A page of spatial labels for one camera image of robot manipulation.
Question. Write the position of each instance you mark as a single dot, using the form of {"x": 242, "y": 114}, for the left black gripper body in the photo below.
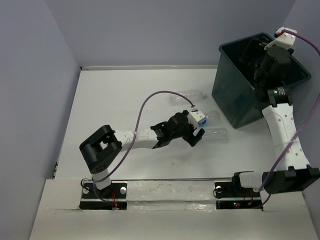
{"x": 187, "y": 129}

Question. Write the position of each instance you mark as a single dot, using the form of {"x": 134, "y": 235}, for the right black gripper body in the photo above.
{"x": 258, "y": 79}

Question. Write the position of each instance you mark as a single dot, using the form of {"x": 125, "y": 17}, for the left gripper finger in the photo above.
{"x": 184, "y": 114}
{"x": 192, "y": 139}

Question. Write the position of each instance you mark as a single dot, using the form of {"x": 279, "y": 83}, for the clear bottle white blue cap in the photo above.
{"x": 215, "y": 135}

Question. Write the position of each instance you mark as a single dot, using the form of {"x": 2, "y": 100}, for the clear bottle blue label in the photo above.
{"x": 213, "y": 118}

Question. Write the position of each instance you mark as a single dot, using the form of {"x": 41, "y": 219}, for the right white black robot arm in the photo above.
{"x": 292, "y": 171}

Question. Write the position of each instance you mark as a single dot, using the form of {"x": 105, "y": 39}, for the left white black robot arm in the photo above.
{"x": 103, "y": 146}

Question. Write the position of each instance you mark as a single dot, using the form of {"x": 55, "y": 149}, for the dark green plastic bin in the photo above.
{"x": 238, "y": 98}

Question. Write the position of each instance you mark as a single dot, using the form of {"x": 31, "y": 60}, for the clear crushed bottle near bin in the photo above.
{"x": 194, "y": 95}

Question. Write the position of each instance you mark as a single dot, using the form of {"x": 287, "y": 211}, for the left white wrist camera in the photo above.
{"x": 197, "y": 118}

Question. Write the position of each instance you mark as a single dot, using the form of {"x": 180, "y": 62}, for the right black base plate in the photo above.
{"x": 229, "y": 197}

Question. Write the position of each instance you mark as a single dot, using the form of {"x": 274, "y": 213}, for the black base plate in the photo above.
{"x": 112, "y": 199}
{"x": 229, "y": 197}

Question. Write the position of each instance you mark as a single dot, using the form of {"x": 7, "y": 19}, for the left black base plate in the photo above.
{"x": 112, "y": 199}

